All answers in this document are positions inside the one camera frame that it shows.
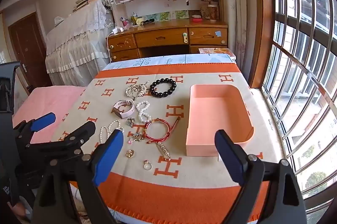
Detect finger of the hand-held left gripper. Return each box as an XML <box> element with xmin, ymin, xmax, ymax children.
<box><xmin>16</xmin><ymin>122</ymin><xmax>96</xmax><ymax>177</ymax></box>
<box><xmin>13</xmin><ymin>112</ymin><xmax>56</xmax><ymax>147</ymax></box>

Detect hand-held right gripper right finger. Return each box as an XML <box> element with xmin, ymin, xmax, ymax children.
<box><xmin>214</xmin><ymin>130</ymin><xmax>307</xmax><ymax>224</ymax></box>

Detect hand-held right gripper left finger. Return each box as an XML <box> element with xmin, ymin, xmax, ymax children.
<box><xmin>32</xmin><ymin>129</ymin><xmax>124</xmax><ymax>224</ymax></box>

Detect small white pearl bracelet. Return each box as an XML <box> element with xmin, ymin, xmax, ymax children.
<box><xmin>99</xmin><ymin>120</ymin><xmax>124</xmax><ymax>147</ymax></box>

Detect silver charm brooch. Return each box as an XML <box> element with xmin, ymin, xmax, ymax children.
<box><xmin>128</xmin><ymin>132</ymin><xmax>144</xmax><ymax>145</ymax></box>

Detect pink smartwatch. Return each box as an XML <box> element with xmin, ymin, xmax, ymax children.
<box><xmin>111</xmin><ymin>99</ymin><xmax>135</xmax><ymax>119</ymax></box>

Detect pink storage box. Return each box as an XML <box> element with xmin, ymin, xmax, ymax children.
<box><xmin>186</xmin><ymin>84</ymin><xmax>254</xmax><ymax>156</ymax></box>

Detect red bangle bracelet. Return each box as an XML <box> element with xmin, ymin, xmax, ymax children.
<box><xmin>143</xmin><ymin>119</ymin><xmax>171</xmax><ymax>143</ymax></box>

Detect rhinestone hair clip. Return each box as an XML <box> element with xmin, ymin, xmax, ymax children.
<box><xmin>155</xmin><ymin>142</ymin><xmax>171</xmax><ymax>161</ymax></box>

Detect large white pearl bracelet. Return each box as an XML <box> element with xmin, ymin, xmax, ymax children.
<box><xmin>135</xmin><ymin>101</ymin><xmax>152</xmax><ymax>123</ymax></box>

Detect thin red cord bracelet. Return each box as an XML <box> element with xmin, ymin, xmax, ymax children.
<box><xmin>168</xmin><ymin>117</ymin><xmax>182</xmax><ymax>135</ymax></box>

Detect black bead bracelet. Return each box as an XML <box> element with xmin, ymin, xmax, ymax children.
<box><xmin>150</xmin><ymin>78</ymin><xmax>177</xmax><ymax>97</ymax></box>

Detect person's left hand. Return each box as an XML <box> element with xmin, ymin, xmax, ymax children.
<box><xmin>7</xmin><ymin>201</ymin><xmax>27</xmax><ymax>220</ymax></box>

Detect pink blanket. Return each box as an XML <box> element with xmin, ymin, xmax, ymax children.
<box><xmin>12</xmin><ymin>86</ymin><xmax>87</xmax><ymax>144</ymax></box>

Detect orange patterned blanket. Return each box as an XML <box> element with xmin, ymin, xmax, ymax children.
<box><xmin>51</xmin><ymin>64</ymin><xmax>286</xmax><ymax>223</ymax></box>

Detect brown wooden door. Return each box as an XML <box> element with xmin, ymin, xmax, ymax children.
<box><xmin>8</xmin><ymin>12</ymin><xmax>52</xmax><ymax>89</ymax></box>

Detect magazine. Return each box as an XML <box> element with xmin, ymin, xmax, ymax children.
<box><xmin>198</xmin><ymin>47</ymin><xmax>237</xmax><ymax>60</ymax></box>

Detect stack of books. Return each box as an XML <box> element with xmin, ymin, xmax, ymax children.
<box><xmin>72</xmin><ymin>0</ymin><xmax>106</xmax><ymax>12</ymax></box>

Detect wooden desk with drawers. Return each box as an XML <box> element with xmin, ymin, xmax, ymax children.
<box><xmin>107</xmin><ymin>19</ymin><xmax>229</xmax><ymax>62</ymax></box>

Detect patterned jar with white lid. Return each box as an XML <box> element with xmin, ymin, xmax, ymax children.
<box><xmin>209</xmin><ymin>4</ymin><xmax>219</xmax><ymax>23</ymax></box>

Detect pale floral curtain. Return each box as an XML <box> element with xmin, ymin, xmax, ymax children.
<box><xmin>218</xmin><ymin>0</ymin><xmax>250</xmax><ymax>77</ymax></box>

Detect wooden window frame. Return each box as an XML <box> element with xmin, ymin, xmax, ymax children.
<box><xmin>249</xmin><ymin>0</ymin><xmax>275</xmax><ymax>89</ymax></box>

